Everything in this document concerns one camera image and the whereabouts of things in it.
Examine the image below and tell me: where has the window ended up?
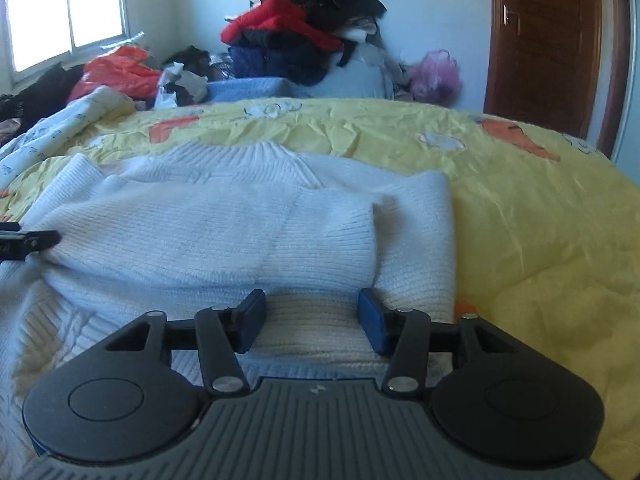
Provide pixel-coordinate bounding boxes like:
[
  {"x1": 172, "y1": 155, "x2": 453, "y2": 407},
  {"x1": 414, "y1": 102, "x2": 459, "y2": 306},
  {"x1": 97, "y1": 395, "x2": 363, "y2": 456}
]
[{"x1": 0, "y1": 0, "x2": 132, "y2": 86}]

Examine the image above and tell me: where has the pink plastic bag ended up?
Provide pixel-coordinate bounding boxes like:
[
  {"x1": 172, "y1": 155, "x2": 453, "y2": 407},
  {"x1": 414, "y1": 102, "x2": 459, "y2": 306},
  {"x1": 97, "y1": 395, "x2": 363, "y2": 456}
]
[{"x1": 410, "y1": 49, "x2": 462, "y2": 106}]

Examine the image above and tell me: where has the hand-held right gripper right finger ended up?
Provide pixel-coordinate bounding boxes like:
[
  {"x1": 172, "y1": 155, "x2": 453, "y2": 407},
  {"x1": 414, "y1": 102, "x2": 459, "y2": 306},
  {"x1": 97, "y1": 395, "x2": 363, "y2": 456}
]
[{"x1": 356, "y1": 287, "x2": 532, "y2": 395}]

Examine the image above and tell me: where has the dark clothes heap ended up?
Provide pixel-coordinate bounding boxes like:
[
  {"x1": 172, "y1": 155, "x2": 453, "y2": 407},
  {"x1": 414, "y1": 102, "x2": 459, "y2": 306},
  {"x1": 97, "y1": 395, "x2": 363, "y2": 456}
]
[{"x1": 0, "y1": 62, "x2": 87, "y2": 133}]

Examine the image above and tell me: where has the red garment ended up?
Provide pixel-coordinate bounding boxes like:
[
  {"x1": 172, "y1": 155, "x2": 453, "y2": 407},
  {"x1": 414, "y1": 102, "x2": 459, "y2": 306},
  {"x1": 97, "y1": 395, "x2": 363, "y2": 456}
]
[{"x1": 221, "y1": 0, "x2": 346, "y2": 53}]

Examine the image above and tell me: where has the white printed cloth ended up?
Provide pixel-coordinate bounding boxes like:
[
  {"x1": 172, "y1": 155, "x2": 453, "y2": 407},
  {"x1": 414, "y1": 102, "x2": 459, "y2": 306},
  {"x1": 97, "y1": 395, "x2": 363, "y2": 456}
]
[{"x1": 0, "y1": 85, "x2": 137, "y2": 191}]

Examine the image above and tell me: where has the brown wooden door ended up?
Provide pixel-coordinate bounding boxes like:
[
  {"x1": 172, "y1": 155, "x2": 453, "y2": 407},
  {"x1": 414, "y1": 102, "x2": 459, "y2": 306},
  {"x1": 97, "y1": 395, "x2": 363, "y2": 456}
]
[{"x1": 483, "y1": 0, "x2": 607, "y2": 138}]

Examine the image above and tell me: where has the yellow printed bedsheet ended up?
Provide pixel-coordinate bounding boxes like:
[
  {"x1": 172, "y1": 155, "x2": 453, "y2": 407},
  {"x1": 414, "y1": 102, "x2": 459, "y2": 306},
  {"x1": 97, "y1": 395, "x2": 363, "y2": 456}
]
[{"x1": 0, "y1": 97, "x2": 640, "y2": 462}]

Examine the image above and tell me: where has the navy blue garment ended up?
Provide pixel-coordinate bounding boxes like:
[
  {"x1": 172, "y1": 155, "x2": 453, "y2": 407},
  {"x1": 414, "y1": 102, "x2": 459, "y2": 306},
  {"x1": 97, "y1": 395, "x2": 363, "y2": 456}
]
[{"x1": 228, "y1": 35, "x2": 346, "y2": 87}]

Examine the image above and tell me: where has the light blue towel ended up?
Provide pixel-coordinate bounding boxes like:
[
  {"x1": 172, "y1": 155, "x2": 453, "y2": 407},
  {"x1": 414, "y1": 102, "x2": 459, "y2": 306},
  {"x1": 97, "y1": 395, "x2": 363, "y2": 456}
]
[{"x1": 205, "y1": 76, "x2": 311, "y2": 103}]

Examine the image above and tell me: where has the white grey crumpled cloth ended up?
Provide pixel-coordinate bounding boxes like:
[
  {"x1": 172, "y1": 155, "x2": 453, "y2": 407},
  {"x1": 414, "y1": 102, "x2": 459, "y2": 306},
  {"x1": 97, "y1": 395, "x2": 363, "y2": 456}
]
[{"x1": 154, "y1": 61, "x2": 211, "y2": 110}]

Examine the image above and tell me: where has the white knit sweater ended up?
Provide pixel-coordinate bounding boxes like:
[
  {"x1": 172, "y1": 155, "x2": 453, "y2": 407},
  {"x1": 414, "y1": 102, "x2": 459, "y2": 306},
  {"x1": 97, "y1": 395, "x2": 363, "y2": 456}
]
[{"x1": 0, "y1": 141, "x2": 457, "y2": 480}]

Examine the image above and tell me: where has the orange plastic bag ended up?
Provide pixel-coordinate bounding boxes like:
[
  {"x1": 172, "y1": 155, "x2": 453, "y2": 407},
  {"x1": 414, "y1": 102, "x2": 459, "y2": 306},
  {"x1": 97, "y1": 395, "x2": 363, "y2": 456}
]
[{"x1": 67, "y1": 45, "x2": 163, "y2": 103}]

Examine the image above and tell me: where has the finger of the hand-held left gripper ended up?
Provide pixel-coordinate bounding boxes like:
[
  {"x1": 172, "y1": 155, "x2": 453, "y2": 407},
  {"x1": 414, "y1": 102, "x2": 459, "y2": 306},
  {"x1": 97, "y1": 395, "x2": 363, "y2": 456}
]
[{"x1": 0, "y1": 222, "x2": 62, "y2": 264}]

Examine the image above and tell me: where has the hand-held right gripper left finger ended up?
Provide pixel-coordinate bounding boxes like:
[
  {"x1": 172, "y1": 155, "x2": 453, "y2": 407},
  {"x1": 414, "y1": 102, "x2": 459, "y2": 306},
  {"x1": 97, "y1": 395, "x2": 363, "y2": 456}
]
[{"x1": 102, "y1": 288, "x2": 268, "y2": 397}]

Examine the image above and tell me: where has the grey pillow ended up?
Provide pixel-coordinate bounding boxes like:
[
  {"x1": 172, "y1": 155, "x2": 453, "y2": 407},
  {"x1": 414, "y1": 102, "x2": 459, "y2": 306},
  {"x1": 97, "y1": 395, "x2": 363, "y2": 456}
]
[{"x1": 310, "y1": 52, "x2": 396, "y2": 101}]

